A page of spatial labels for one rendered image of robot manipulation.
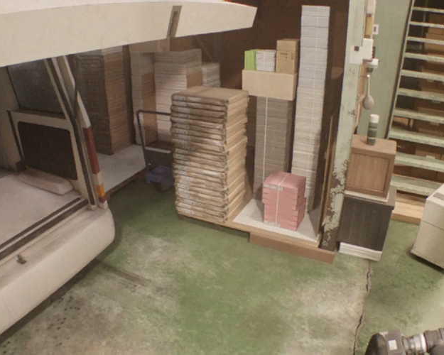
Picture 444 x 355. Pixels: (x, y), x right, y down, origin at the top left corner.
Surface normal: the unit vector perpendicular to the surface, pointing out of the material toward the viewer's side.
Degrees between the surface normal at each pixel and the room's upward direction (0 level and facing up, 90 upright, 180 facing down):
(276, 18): 90
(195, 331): 0
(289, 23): 90
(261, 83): 91
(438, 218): 90
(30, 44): 106
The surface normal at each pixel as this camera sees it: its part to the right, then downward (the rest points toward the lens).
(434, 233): -0.77, 0.27
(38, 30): 0.83, 0.46
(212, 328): 0.00, -0.90
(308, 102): -0.44, 0.39
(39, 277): 0.90, 0.13
